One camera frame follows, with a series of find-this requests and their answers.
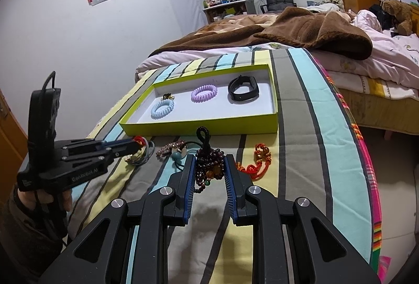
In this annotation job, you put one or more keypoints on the black wristband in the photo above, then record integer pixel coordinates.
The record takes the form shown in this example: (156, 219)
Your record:
(253, 89)

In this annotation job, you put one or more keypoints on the tan patterned blanket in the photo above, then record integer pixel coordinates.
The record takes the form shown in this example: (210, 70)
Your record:
(245, 21)

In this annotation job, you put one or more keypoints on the wooden door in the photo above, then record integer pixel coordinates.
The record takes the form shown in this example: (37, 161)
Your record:
(9, 133)

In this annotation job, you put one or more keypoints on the wooden headboard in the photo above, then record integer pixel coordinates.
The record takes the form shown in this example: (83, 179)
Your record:
(415, 18)

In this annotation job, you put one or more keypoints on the striped bed sheet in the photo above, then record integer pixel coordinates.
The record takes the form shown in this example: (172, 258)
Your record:
(311, 113)

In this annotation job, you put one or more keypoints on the yellow mattress cover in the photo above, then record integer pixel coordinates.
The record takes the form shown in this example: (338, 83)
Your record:
(376, 110)

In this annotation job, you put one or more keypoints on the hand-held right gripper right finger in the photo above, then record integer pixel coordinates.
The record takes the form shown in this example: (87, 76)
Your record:
(230, 195)

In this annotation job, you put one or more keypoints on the green cardboard box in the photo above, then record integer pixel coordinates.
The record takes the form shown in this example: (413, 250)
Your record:
(209, 110)

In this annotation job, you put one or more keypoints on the grey desk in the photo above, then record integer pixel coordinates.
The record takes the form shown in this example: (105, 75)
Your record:
(222, 10)

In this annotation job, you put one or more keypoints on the rhinestone hair clip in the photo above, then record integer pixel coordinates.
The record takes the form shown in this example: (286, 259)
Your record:
(165, 149)

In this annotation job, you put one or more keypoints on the pale pink duvet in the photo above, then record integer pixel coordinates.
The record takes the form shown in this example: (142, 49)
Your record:
(386, 41)

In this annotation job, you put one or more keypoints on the thin grey hair elastic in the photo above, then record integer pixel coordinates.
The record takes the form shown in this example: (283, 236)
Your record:
(151, 153)

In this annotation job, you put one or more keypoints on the small gold black brooch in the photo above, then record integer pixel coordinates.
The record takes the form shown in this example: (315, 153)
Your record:
(168, 96)

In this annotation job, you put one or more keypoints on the person's left hand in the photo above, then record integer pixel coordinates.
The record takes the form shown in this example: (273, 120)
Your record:
(67, 202)

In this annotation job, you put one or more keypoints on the person's left forearm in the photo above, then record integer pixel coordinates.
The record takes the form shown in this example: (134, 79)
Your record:
(26, 238)

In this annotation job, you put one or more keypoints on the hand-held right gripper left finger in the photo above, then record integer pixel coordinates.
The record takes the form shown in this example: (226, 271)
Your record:
(188, 192)

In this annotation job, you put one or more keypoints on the brown fleece blanket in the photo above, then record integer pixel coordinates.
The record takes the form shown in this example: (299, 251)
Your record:
(311, 28)

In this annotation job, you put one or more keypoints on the brown teddy bear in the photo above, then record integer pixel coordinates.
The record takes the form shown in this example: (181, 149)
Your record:
(399, 13)

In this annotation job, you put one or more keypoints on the black bag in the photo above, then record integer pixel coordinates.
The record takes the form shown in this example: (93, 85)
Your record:
(379, 15)

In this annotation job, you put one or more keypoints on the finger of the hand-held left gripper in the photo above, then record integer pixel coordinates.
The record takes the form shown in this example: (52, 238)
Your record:
(98, 158)
(98, 143)

